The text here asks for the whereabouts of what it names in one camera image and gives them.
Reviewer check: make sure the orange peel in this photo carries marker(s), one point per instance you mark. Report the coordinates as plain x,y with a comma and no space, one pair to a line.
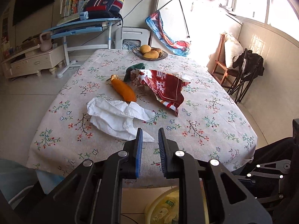
122,89

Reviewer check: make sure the wooden chair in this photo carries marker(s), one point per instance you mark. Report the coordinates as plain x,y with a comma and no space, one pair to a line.
220,72

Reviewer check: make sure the yellow trash bin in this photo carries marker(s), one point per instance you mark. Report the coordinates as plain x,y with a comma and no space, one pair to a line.
174,192

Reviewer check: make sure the colourful blue red towel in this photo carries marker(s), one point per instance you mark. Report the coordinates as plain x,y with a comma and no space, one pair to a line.
155,23

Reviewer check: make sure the large white tissue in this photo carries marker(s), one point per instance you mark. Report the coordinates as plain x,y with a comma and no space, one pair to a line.
115,118

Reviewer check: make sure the navy red school backpack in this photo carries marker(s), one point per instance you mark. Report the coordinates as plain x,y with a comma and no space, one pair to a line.
104,8

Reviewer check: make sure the red snack bag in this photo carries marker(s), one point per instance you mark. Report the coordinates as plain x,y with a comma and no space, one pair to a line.
166,87

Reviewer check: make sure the yellow mango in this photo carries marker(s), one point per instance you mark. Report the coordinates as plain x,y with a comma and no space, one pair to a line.
151,55
145,49

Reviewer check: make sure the yellow mango back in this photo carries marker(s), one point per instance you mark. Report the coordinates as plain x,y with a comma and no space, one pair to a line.
145,49

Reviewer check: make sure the woven fruit basket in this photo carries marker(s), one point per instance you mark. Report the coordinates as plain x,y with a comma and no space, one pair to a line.
137,52

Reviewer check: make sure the yellow mango front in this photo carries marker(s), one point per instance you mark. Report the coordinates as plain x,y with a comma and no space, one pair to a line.
151,55

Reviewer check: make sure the blue study desk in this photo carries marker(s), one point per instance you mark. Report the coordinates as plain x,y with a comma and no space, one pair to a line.
63,31

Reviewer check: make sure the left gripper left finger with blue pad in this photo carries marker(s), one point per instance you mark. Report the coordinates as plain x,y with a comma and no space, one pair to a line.
137,153

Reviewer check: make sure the row of books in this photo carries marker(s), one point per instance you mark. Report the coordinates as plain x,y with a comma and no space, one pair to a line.
70,7

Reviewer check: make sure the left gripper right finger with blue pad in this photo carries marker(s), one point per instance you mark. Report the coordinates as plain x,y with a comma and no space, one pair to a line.
162,141

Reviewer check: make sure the white cushion on chair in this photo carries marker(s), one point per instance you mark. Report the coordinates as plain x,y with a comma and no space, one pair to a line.
232,49

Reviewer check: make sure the brown mango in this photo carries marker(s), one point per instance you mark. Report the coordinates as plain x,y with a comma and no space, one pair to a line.
158,50

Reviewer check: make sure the floral grey tablecloth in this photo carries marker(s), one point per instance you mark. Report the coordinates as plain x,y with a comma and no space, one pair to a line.
89,120

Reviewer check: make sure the pink kettlebell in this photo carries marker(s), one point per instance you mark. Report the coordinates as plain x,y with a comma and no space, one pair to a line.
46,43

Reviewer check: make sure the white tv cabinet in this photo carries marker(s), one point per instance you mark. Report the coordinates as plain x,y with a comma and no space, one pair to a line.
33,61

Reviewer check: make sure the black folding chair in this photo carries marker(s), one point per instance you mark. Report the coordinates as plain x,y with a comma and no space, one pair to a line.
250,66

